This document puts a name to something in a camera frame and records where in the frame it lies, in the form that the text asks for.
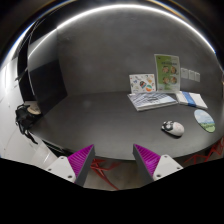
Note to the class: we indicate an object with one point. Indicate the red chair frame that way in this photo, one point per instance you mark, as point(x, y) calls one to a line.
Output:
point(100, 171)

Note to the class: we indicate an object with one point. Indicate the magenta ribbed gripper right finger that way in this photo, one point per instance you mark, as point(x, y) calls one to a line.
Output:
point(152, 166)

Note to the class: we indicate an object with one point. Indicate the white wall socket panel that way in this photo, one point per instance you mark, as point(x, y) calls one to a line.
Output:
point(190, 74)

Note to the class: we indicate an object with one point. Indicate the green poster with faces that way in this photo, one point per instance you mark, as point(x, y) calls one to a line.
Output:
point(167, 73)

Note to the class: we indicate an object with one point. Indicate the beige hat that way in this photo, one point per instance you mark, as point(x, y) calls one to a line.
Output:
point(34, 109)

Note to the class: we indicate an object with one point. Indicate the white blue booklet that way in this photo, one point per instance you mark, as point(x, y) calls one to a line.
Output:
point(191, 99)

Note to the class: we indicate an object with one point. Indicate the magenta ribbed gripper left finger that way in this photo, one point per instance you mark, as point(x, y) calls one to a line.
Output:
point(75, 167)

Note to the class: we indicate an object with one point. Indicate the white and black computer mouse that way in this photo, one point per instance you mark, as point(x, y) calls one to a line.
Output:
point(173, 128)

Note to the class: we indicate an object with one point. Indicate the white cartoon sticker card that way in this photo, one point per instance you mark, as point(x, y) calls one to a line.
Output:
point(142, 83)

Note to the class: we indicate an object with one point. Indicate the round landscape mouse pad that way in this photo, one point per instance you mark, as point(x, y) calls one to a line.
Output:
point(205, 120)

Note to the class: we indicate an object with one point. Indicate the black shelf cabinet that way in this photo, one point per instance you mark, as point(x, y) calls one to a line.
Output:
point(39, 74)

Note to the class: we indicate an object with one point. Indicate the red chair at right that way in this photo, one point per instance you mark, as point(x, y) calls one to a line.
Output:
point(217, 148)

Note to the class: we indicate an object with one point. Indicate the striped blue white book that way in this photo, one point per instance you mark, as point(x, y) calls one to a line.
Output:
point(147, 101)

